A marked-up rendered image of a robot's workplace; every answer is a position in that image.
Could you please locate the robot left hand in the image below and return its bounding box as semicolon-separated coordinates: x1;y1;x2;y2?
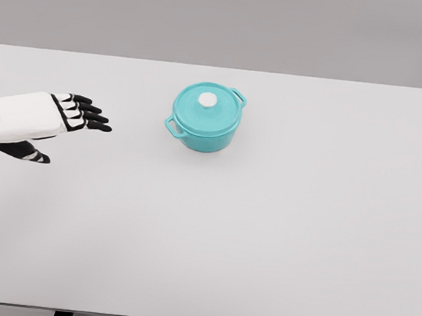
0;86;116;171

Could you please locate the teal pot lid white knob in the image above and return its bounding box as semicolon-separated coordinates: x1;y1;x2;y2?
169;78;245;140

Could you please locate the teal pot with handles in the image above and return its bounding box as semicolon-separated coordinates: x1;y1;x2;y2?
161;80;249;157

